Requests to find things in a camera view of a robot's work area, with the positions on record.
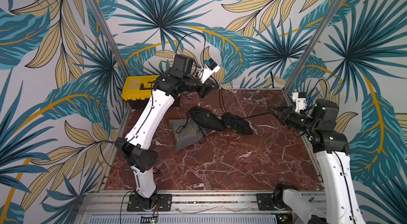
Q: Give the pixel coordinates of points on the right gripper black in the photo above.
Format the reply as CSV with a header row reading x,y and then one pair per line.
x,y
286,115

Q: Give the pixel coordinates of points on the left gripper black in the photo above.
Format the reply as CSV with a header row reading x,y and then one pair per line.
x,y
207,87

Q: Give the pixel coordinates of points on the grey fabric pouch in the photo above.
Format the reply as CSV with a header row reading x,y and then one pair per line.
x,y
186,132

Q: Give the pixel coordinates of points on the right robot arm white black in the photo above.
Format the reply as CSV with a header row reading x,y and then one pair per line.
x,y
333,156

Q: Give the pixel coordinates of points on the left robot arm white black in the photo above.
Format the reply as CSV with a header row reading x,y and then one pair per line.
x,y
134,147

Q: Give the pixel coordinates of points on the yellow black toolbox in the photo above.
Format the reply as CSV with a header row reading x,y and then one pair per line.
x,y
137,90

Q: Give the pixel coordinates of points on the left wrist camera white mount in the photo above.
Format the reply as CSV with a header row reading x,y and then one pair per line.
x,y
210,67

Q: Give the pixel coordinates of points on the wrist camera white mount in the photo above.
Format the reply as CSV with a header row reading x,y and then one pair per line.
x,y
299,98
210,67

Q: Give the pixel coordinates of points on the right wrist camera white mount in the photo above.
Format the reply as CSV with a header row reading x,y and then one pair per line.
x,y
299,98

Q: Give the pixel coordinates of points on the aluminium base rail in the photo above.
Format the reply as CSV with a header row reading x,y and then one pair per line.
x,y
209,207

